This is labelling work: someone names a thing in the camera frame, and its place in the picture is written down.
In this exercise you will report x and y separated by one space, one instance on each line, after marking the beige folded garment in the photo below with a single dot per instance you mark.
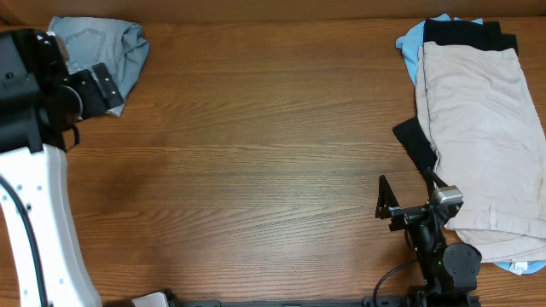
492 148

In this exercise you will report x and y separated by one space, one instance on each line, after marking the light blue denim jeans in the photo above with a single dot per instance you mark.
118 44

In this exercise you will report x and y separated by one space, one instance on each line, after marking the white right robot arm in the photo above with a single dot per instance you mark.
449 271

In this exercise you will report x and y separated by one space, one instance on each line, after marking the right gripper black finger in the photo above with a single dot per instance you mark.
433 180
387 201

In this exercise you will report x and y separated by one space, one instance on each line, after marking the black folded garment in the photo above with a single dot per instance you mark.
423 89

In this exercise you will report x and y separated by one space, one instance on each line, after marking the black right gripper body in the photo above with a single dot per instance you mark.
408 215

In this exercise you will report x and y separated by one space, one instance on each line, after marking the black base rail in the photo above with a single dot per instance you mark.
167 298

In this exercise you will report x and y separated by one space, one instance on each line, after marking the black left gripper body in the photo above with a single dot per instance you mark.
102 86

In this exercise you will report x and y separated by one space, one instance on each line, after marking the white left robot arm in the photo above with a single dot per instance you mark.
37 107

